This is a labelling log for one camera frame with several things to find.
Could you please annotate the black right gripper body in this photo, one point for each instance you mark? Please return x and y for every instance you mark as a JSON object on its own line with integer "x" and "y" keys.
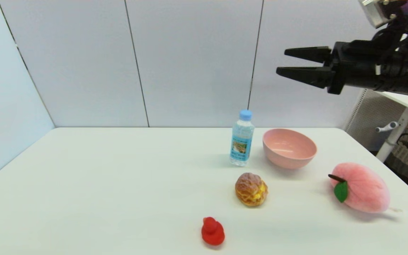
{"x": 363, "y": 67}

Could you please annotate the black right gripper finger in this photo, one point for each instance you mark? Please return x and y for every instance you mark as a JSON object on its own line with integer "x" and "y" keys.
{"x": 310, "y": 75}
{"x": 312, "y": 54}

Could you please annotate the clear water bottle blue label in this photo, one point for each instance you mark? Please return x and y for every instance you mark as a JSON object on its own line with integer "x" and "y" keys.
{"x": 241, "y": 141}

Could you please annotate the white pegboard panel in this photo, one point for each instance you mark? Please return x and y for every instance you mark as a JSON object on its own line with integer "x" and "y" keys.
{"x": 370, "y": 117}

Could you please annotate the white side desk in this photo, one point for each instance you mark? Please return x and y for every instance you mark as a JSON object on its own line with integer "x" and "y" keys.
{"x": 407, "y": 106}

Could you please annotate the pink plastic bowl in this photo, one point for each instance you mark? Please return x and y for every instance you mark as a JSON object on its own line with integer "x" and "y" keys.
{"x": 289, "y": 148}

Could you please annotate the pink plush peach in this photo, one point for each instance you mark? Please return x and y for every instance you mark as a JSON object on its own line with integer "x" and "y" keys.
{"x": 363, "y": 187}

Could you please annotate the toy cream puff bread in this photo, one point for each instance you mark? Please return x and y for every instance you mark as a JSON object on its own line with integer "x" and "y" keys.
{"x": 251, "y": 189}

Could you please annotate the red rubber duck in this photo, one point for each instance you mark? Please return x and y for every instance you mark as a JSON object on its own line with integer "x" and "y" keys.
{"x": 213, "y": 232}

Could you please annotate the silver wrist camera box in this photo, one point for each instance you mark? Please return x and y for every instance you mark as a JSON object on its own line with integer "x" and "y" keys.
{"x": 375, "y": 12}

